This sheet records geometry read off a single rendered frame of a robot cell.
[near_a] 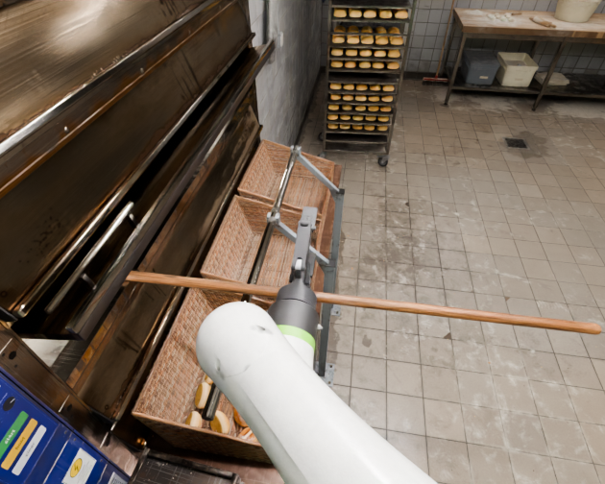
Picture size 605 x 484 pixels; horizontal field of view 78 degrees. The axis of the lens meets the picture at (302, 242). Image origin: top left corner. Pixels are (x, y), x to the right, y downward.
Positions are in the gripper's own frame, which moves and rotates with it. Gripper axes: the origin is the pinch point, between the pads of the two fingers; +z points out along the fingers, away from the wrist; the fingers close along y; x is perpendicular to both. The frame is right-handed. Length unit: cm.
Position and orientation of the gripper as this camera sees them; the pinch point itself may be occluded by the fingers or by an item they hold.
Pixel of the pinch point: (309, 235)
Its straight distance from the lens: 81.5
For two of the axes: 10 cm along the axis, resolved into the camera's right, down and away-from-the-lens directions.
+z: 1.5, -6.9, 7.1
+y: 0.0, 7.2, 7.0
